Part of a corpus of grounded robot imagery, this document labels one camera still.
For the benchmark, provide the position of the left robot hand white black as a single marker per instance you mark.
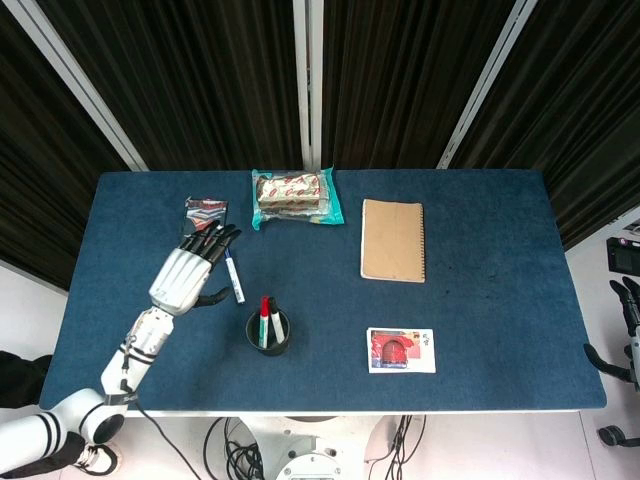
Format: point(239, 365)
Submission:
point(182, 272)

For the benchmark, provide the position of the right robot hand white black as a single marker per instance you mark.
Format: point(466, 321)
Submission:
point(634, 350)

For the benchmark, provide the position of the blue cap marker pen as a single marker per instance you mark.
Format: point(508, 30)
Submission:
point(233, 280)

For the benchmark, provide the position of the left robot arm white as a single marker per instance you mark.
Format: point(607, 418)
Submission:
point(150, 340)

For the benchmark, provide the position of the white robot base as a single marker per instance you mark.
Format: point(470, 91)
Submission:
point(300, 450)

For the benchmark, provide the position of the red cap marker pen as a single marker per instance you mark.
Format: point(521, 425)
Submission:
point(263, 312)

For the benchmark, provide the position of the black cap marker pen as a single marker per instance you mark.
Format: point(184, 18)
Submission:
point(275, 315)

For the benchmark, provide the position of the black mesh pen holder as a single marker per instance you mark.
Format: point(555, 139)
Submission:
point(272, 350)

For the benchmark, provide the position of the black caster wheel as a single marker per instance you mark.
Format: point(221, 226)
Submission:
point(612, 436)

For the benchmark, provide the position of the black electronic device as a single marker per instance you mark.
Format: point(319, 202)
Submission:
point(625, 255)

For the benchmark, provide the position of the silver snack pack red prints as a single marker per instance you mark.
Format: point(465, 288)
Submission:
point(287, 192)

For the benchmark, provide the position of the teal clear plastic package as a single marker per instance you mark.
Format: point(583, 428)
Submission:
point(332, 210)

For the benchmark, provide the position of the blue table cloth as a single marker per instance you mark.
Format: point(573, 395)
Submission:
point(475, 310)

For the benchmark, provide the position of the dark pleated curtain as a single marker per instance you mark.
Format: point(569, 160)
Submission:
point(200, 85)
point(35, 175)
point(585, 125)
point(400, 85)

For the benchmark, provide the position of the person black trousers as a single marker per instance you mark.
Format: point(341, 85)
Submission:
point(20, 380)

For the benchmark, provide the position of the black white sneaker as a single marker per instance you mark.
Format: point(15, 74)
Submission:
point(97, 459)

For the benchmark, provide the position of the brown spiral notebook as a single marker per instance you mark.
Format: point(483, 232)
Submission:
point(392, 240)

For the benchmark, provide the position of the red door postcard booklet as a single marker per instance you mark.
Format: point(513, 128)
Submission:
point(400, 350)

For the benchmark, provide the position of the white frame post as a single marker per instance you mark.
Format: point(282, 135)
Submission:
point(307, 85)
point(487, 85)
point(85, 95)

